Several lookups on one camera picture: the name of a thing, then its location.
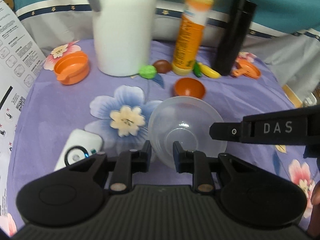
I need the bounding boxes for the clear translucent bowl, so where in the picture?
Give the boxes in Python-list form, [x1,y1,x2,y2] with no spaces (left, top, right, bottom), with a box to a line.
[148,96,227,169]

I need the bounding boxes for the brown-orange small bowl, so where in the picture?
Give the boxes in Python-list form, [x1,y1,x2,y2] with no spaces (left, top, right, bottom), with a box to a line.
[174,77,206,99]

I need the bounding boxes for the person's right hand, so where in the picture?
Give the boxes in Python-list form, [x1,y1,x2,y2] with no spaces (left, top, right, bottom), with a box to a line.
[307,182,320,238]

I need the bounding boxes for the white remote device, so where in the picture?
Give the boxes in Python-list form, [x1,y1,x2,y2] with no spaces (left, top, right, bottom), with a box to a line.
[54,129,103,171]

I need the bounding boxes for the orange toy frying pan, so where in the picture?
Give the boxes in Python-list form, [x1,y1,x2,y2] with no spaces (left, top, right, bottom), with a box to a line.
[231,59,261,79]

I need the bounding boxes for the yellow toy banana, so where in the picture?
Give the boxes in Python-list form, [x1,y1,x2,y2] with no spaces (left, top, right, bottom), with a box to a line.
[199,62,221,79]

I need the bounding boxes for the green toy lime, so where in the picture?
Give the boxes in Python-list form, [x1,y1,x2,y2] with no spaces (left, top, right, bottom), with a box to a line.
[138,65,157,80]

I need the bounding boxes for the purple floral tablecloth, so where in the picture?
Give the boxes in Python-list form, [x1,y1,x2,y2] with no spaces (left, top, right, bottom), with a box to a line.
[7,40,319,230]

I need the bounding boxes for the green toy cucumber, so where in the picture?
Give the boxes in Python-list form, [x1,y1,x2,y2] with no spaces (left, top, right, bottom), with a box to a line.
[193,61,202,78]

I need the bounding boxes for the teal striped curtain cloth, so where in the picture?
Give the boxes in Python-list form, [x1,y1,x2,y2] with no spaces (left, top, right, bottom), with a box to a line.
[14,0,319,99]

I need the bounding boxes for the brown toy kiwi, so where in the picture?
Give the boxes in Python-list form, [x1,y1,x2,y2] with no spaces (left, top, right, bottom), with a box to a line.
[152,60,172,74]

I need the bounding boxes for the black tall flask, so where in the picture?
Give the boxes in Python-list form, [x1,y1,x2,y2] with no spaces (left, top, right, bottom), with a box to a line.
[212,0,257,76]

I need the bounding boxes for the orange toy pot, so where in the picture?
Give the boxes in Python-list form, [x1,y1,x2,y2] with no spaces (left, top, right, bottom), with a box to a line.
[54,51,90,86]

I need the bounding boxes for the white thermos jug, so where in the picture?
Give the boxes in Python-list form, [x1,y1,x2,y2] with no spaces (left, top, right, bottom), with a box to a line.
[88,0,157,77]

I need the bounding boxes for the white instruction sheet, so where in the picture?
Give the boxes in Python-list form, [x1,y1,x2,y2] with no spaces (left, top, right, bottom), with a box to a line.
[1,0,46,217]

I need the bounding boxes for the orange detergent bottle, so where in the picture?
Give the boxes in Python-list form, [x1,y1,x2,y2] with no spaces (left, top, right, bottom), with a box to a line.
[172,0,214,76]

